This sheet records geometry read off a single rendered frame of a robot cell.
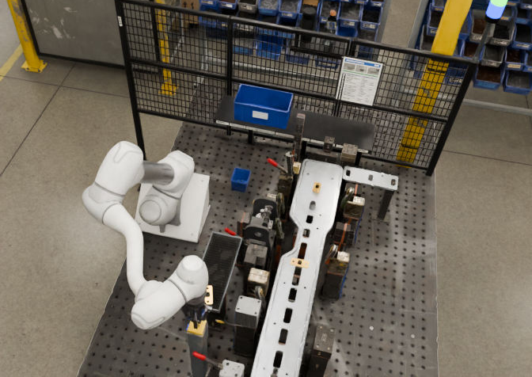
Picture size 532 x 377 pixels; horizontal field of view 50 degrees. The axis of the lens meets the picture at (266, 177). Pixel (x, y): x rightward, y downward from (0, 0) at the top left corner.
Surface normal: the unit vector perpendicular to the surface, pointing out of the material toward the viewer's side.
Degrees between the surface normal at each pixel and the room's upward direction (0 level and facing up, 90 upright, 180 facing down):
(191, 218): 43
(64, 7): 90
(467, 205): 0
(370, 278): 0
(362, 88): 90
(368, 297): 0
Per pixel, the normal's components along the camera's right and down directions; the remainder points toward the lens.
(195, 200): -0.10, 0.01
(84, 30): -0.18, 0.76
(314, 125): 0.06, -0.66
